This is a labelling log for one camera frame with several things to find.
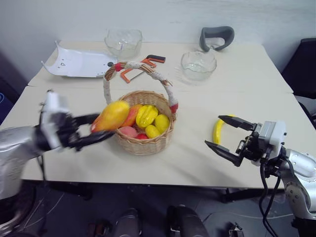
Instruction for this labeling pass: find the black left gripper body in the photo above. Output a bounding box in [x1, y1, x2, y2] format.
[54, 111, 82, 152]

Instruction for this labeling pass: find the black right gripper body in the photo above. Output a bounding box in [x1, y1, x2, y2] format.
[236, 122, 269, 161]

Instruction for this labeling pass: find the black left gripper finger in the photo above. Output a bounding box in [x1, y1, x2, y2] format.
[73, 130, 116, 149]
[75, 113, 101, 127]

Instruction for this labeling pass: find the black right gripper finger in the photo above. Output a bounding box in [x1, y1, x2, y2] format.
[204, 140, 244, 167]
[217, 115, 258, 132]

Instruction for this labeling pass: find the yellow orange mango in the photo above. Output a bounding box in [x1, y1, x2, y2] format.
[90, 101, 130, 133]

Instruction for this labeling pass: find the yellow banana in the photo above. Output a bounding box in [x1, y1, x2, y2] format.
[212, 114, 237, 145]

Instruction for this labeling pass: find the pink peach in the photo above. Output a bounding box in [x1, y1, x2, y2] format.
[119, 125, 139, 139]

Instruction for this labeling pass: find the orange red mango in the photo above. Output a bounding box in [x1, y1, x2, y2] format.
[120, 104, 144, 128]

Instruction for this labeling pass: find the yellow starfruit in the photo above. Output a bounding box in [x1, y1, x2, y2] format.
[135, 104, 159, 129]

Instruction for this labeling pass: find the white plastic shell panel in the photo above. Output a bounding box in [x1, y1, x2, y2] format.
[40, 39, 119, 79]

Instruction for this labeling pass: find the small yellow lemon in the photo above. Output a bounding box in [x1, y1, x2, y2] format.
[145, 124, 161, 139]

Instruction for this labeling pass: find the low clear glass bowl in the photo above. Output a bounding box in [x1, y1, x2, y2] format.
[180, 50, 218, 81]

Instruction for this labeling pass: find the dark blue bin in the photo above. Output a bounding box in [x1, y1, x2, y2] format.
[0, 91, 15, 125]

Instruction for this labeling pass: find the large yellow lemon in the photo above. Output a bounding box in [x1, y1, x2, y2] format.
[154, 114, 171, 134]

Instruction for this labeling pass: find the dark rounded robot leg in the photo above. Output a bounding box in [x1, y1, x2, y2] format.
[115, 207, 143, 237]
[166, 204, 209, 237]

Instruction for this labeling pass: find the tall clear glass bowl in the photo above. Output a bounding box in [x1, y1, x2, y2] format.
[104, 28, 143, 60]

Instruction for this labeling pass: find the gray headset face pad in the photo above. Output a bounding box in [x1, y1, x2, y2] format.
[198, 26, 235, 53]

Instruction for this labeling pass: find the orange black hacksaw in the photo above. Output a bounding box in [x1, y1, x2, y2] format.
[119, 54, 167, 83]

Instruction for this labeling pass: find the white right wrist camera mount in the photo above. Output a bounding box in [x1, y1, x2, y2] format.
[251, 120, 287, 166]

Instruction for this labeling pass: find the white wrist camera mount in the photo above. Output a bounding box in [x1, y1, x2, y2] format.
[251, 120, 287, 166]
[40, 90, 71, 150]

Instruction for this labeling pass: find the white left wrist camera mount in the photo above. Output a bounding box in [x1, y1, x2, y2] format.
[40, 90, 71, 150]

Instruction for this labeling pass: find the black table frame bar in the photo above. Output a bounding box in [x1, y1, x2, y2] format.
[219, 187, 286, 204]

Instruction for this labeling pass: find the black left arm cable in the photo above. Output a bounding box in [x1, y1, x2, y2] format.
[37, 102, 50, 237]

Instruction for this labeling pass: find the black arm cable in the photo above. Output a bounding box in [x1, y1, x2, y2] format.
[37, 102, 50, 237]
[259, 150, 297, 237]

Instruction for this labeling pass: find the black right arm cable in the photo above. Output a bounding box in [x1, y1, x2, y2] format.
[259, 150, 297, 237]

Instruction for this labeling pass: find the wicker basket with handle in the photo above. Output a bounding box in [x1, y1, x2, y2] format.
[103, 60, 179, 156]

